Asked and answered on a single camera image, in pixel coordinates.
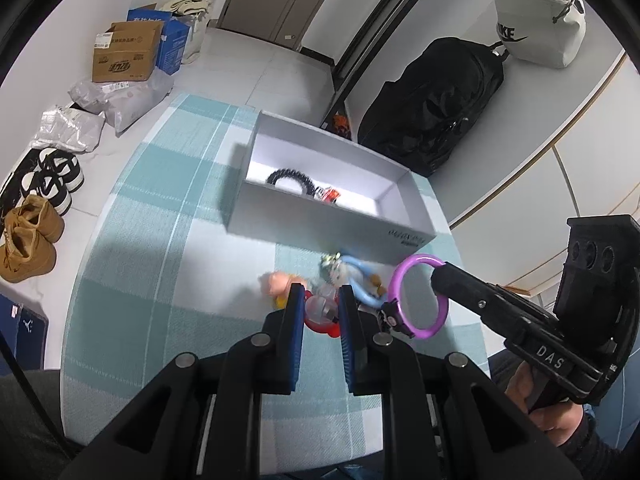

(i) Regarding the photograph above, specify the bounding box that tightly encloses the small black bead bracelet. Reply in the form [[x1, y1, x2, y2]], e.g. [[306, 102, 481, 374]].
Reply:
[[266, 167, 317, 197]]

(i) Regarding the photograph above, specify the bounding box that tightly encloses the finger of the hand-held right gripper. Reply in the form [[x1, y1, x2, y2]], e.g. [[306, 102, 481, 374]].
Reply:
[[431, 262, 557, 345]]

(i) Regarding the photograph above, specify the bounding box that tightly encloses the person's right forearm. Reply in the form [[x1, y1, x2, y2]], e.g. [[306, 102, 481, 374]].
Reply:
[[545, 405, 640, 480]]

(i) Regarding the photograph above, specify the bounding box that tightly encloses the silver plastic mailer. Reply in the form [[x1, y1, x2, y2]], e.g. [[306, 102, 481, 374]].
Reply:
[[29, 105, 106, 154]]

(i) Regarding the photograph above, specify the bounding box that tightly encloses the black tripod stand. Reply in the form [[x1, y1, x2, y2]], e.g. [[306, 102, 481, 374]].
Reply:
[[331, 0, 451, 127]]

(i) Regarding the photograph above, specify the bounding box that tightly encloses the red toy keychain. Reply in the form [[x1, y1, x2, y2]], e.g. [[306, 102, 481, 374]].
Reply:
[[304, 287, 344, 336]]

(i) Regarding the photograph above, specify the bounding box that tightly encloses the blue cardboard carton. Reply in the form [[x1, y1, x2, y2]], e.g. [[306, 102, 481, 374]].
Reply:
[[126, 7, 193, 76]]

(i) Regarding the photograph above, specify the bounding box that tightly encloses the dark blue shoe box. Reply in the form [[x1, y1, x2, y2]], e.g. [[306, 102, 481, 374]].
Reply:
[[0, 294, 49, 377]]

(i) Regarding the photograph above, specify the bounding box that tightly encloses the grey cardboard box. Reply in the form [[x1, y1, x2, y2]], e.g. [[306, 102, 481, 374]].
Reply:
[[227, 110, 439, 267]]

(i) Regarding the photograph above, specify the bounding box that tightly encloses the small pale figurine keychain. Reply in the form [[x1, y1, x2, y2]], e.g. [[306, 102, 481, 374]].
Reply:
[[320, 254, 351, 283]]

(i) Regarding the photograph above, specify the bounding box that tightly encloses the large grey plastic mailer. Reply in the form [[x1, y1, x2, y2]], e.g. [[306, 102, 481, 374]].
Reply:
[[69, 67, 174, 136]]

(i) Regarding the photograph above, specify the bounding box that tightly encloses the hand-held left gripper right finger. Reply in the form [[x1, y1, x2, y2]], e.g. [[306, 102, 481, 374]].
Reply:
[[337, 285, 583, 480]]

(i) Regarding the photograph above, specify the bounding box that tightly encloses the tan suede shoe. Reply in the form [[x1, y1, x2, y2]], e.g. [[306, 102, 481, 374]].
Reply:
[[0, 224, 57, 284], [16, 194, 66, 244]]

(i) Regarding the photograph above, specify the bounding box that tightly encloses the brown cardboard carton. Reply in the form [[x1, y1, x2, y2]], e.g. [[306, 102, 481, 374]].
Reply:
[[92, 21, 166, 83]]

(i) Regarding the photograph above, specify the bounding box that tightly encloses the black clip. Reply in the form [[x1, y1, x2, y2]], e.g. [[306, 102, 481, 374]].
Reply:
[[378, 299, 407, 335]]

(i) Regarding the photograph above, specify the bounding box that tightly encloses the blue carabiner clip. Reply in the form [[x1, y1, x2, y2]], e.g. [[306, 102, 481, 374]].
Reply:
[[340, 255, 387, 311]]

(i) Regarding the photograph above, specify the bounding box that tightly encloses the small orange object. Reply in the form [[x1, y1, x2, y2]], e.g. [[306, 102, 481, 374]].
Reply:
[[326, 114, 354, 137]]

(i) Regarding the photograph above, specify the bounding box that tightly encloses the purple plastic ring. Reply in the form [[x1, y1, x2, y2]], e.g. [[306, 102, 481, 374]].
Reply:
[[389, 254, 449, 339]]

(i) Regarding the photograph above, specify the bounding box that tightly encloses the pink pig toy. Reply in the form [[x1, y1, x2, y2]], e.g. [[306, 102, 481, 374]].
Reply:
[[259, 271, 307, 308]]

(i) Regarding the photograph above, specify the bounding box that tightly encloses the teal checked tablecloth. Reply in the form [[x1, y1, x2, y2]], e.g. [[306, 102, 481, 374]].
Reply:
[[60, 92, 493, 476]]

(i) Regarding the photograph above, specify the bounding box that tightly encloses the white waist bag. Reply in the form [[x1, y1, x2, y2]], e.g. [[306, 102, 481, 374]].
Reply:
[[490, 0, 587, 69]]

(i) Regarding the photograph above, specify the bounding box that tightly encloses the black backpack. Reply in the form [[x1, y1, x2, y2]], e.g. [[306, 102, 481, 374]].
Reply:
[[357, 37, 507, 177]]

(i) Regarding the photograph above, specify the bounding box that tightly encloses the person's left leg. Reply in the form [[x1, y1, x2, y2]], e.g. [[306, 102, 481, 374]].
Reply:
[[0, 369, 72, 480]]

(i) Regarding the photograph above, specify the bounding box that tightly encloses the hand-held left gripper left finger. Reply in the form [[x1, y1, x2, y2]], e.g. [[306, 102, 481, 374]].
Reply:
[[60, 282, 306, 480]]

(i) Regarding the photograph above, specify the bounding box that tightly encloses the cream canvas tote bag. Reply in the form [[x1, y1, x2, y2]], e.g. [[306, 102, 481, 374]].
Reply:
[[157, 0, 213, 65]]

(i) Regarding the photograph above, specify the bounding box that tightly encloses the person's right hand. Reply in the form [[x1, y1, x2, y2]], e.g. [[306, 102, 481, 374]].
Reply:
[[504, 360, 597, 451]]

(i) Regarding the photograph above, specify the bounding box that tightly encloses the black and white sneaker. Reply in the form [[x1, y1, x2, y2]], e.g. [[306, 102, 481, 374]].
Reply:
[[29, 147, 86, 194], [0, 170, 74, 217]]

